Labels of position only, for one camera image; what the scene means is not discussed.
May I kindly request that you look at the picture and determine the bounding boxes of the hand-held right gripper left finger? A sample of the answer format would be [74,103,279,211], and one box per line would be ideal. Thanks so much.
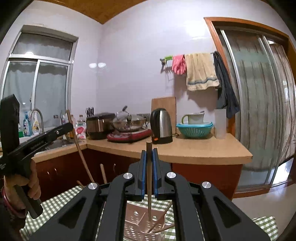
[28,149,148,241]

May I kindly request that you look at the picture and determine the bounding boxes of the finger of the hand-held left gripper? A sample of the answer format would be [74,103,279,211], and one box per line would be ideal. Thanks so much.
[20,122,74,159]

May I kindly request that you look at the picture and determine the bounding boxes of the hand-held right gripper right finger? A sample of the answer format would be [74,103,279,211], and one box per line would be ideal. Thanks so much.
[151,148,271,241]

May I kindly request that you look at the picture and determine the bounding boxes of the straight wooden chopstick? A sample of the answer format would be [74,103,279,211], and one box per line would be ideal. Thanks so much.
[146,142,153,222]

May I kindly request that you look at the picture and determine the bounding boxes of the group of wooden chopsticks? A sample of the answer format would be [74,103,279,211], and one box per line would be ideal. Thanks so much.
[76,163,177,234]

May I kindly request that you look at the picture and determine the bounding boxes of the pink perforated plastic utensil basket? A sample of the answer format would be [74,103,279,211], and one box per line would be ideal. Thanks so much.
[124,200,177,241]

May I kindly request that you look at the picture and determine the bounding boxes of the person's left forearm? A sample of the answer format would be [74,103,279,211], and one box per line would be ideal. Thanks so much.
[0,197,27,241]

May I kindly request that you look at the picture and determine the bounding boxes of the person's left hand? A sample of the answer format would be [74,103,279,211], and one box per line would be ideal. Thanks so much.
[3,159,41,213]

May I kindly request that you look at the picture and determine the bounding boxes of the steel sink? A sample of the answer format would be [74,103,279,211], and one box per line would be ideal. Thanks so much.
[35,138,74,152]

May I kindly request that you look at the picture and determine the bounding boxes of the curved steel faucet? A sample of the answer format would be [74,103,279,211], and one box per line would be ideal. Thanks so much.
[29,108,45,135]

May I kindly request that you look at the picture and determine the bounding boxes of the blue detergent bottle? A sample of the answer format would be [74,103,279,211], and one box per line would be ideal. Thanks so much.
[23,111,31,136]

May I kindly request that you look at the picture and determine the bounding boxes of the white spray bottle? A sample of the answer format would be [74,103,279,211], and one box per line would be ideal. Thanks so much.
[31,112,41,135]

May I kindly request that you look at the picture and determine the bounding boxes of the pink seasoning packet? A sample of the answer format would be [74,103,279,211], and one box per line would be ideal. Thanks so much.
[74,125,87,140]

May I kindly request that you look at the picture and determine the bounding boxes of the red induction cooker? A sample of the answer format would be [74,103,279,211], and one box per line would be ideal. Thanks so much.
[107,128,152,143]

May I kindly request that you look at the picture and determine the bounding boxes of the black steel electric kettle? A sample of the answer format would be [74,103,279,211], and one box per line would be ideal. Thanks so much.
[150,108,173,144]

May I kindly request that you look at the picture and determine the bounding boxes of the kitchen counter with red cabinets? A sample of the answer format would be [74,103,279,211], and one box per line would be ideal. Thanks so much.
[0,133,253,201]

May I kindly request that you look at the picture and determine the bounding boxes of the black silver rice cooker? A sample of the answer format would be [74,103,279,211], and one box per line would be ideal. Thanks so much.
[86,112,116,140]

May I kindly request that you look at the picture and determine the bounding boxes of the steel wok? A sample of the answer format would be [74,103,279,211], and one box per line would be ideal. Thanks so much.
[112,117,147,132]

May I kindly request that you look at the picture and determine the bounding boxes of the aluminium framed window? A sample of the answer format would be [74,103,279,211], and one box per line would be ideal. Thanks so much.
[0,24,79,137]

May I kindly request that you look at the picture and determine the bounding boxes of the teal plastic colander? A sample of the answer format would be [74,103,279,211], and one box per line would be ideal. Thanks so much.
[176,121,213,139]

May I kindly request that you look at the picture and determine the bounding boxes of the glass wok lid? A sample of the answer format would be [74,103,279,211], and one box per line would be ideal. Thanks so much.
[116,105,133,121]

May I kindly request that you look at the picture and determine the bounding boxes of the green checked tablecloth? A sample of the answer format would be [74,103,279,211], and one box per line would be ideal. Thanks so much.
[22,185,277,241]

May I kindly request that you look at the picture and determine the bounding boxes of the wooden cutting board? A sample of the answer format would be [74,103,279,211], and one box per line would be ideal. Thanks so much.
[151,97,176,137]

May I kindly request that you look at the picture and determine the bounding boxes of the translucent white tall container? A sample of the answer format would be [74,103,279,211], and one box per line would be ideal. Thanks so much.
[214,108,227,139]

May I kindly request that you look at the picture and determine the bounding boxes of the dark grey cloth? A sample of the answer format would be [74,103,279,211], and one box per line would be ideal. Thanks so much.
[213,51,240,119]

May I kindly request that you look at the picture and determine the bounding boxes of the beige towel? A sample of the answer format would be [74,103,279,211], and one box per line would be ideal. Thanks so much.
[184,52,220,91]

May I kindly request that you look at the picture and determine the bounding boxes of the pink rubber gloves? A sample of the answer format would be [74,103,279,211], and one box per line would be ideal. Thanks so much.
[171,54,187,75]

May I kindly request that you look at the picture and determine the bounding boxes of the frosted sliding glass door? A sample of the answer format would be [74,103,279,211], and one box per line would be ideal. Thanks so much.
[215,28,296,192]

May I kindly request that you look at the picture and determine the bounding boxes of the white jug with green handle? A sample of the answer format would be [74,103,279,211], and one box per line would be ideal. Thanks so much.
[181,111,205,124]

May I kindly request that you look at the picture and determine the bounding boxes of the red bracelet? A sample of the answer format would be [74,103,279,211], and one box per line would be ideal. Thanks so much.
[1,188,27,218]

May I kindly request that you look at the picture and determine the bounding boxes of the metal towel rail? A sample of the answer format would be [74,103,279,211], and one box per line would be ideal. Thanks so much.
[159,52,216,70]

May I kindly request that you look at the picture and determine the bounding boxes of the wooden door frame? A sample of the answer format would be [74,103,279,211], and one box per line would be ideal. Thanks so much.
[203,17,296,200]

